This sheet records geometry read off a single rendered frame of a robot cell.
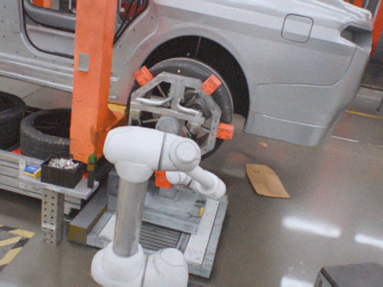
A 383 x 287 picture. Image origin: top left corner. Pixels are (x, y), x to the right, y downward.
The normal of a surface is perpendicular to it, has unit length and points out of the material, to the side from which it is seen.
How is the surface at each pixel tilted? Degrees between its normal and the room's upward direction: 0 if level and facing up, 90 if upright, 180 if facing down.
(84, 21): 90
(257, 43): 90
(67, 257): 0
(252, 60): 90
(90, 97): 90
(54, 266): 0
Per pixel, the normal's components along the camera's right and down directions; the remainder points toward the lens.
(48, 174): -0.15, 0.37
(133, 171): -0.05, 0.60
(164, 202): 0.16, -0.90
